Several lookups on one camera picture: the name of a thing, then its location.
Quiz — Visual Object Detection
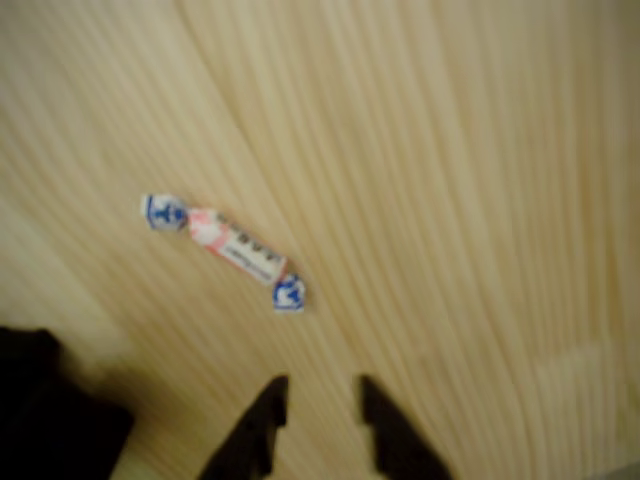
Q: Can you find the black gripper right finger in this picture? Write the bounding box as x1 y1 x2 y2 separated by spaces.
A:
359 374 451 480

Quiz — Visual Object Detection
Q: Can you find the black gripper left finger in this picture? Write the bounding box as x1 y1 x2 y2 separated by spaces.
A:
199 374 290 480

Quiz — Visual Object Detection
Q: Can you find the white red blue candy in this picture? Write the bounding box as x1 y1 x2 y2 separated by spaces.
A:
139 193 307 315

